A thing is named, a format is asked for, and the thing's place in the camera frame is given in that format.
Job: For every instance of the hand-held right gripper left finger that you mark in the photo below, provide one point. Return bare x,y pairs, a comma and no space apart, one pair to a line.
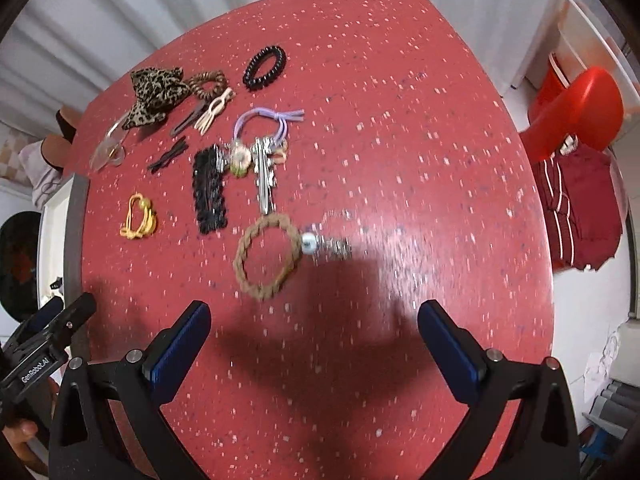
182,350

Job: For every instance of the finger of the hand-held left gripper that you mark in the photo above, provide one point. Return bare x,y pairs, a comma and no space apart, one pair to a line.
45,312
72,317

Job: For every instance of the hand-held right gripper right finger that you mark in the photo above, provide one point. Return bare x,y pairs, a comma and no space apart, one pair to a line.
447,355

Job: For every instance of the white shallow box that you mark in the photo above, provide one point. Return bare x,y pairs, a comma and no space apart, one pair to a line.
75,240

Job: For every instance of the black beaded barrette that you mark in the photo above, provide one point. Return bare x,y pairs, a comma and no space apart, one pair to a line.
210,195

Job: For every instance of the pearl rhinestone hair clip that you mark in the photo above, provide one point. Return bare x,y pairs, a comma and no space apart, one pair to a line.
309,243

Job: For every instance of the silver rhinestone hair clip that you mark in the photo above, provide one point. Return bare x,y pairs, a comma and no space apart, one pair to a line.
264,180

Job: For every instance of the person's left hand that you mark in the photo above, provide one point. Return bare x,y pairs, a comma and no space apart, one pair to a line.
20,432

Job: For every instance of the white washing machine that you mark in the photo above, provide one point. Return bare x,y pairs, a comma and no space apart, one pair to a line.
20,260

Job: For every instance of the pink towel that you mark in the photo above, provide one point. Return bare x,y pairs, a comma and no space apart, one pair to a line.
42,180

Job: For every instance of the black slipper with orange sole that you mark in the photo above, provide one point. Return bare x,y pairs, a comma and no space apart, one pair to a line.
55,150
65,122

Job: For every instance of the clear plastic claw clip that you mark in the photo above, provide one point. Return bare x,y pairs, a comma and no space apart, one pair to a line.
107,147

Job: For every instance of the grey stacked trays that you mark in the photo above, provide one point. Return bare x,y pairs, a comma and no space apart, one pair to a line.
612,410

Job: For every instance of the black bobby pin bundle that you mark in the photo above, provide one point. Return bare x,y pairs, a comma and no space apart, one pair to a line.
167,156

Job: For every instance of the dark red striped shirt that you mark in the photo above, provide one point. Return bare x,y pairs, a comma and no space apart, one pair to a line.
590,200

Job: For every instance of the dark brown hair clip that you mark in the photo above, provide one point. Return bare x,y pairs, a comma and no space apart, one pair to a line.
185,121

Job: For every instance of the cream hair clip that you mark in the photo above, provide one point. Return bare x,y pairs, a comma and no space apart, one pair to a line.
207,120

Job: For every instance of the leopard print hair bow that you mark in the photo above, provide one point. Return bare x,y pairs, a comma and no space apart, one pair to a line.
150,92

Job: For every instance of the red plastic chair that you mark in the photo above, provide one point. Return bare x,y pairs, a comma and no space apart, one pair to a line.
590,105

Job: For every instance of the white shelf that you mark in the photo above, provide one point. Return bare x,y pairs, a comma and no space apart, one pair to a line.
585,35

